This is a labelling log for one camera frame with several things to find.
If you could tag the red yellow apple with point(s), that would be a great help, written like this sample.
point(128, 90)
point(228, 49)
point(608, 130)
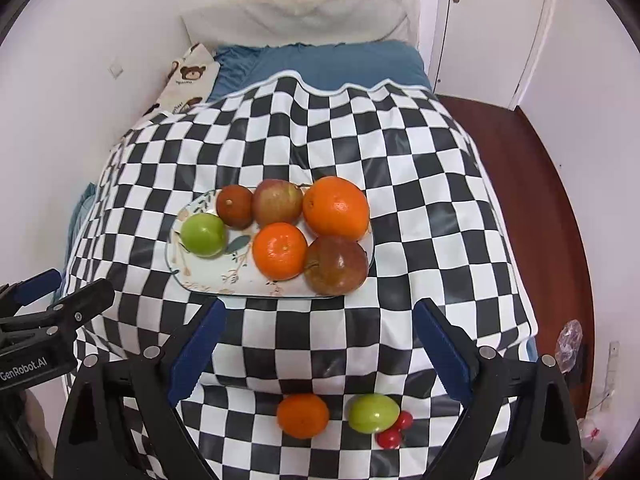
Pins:
point(276, 202)

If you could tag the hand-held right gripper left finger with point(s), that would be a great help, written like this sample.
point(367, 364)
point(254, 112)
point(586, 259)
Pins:
point(197, 350)

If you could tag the red cherry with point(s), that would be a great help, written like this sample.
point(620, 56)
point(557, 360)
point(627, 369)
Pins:
point(405, 420)
point(389, 439)

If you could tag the crumpled clear plastic bag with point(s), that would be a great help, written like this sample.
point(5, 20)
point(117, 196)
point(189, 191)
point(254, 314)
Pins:
point(570, 342)

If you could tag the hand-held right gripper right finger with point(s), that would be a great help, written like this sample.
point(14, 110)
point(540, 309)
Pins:
point(445, 352)

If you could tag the bear print pillow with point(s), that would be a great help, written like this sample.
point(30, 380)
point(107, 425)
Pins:
point(187, 77)

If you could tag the blue pillow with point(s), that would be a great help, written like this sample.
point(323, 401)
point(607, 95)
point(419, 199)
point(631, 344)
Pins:
point(325, 67)

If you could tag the small orange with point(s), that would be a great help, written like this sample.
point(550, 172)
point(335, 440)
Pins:
point(302, 416)
point(279, 251)

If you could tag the dark brownish orange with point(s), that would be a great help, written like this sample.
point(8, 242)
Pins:
point(235, 206)

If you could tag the dark red apple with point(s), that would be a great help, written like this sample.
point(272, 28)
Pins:
point(336, 266)

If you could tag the large orange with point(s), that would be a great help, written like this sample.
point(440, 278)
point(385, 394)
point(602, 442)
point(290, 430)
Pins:
point(336, 208)

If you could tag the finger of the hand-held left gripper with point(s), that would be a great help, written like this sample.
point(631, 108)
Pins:
point(37, 283)
point(82, 302)

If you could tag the black white checkered tablecloth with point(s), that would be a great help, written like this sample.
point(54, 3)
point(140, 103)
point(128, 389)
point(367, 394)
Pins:
point(350, 135)

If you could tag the white door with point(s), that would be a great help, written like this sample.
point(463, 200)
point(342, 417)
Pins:
point(495, 30)

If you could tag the oval floral plate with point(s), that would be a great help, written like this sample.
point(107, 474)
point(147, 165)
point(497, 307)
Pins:
point(210, 275)

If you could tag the blue fleece blanket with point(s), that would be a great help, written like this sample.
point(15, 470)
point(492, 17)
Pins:
point(82, 210)

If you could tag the white wall socket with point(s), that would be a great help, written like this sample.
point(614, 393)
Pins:
point(116, 68)

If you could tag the green apple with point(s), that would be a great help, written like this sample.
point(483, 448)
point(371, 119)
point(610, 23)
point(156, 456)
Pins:
point(374, 413)
point(203, 235)

